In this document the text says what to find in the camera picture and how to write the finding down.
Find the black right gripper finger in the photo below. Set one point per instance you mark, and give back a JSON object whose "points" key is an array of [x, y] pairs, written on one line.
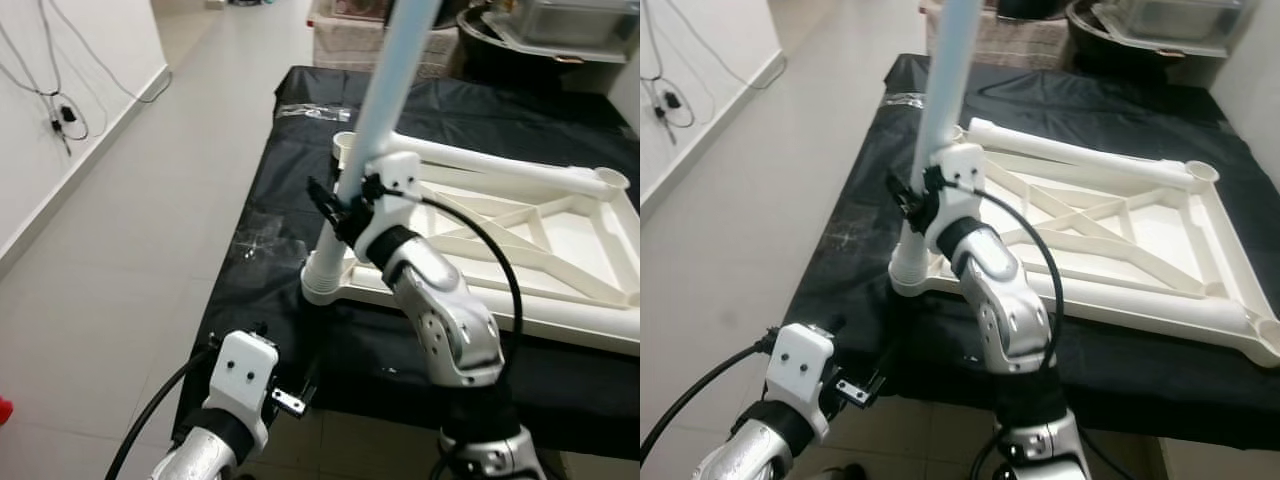
{"points": [[900, 190], [325, 200]]}

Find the white plastic table top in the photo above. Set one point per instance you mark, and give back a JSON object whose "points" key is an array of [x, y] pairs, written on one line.
{"points": [[580, 235], [1150, 235]]}

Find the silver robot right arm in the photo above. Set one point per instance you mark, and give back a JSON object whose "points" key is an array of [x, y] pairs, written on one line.
{"points": [[450, 320], [1010, 320]]}

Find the black plastic table cover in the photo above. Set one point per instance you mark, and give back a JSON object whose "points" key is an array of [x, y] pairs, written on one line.
{"points": [[260, 180], [850, 150]]}

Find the clear tape strip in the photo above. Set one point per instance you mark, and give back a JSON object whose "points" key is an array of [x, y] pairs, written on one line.
{"points": [[315, 111], [905, 100]]}

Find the black round basin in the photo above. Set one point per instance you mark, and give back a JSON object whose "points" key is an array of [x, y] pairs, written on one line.
{"points": [[480, 60], [1085, 45]]}

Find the black power adapter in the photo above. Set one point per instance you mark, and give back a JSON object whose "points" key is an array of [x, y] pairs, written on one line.
{"points": [[67, 112], [672, 100]]}

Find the clear plastic storage container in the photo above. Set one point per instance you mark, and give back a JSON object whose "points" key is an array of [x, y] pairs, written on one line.
{"points": [[570, 25], [1175, 20]]}

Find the red plastic item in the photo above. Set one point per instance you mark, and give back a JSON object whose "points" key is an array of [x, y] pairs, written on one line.
{"points": [[5, 410]]}

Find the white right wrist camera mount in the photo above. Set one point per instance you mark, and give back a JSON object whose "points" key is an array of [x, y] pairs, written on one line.
{"points": [[395, 185], [958, 180]]}

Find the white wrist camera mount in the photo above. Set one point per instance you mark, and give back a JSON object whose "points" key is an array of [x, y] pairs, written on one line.
{"points": [[800, 370], [245, 370], [958, 180], [395, 185]]}

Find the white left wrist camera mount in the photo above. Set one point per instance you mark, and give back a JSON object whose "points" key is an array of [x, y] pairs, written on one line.
{"points": [[800, 370], [245, 370]]}

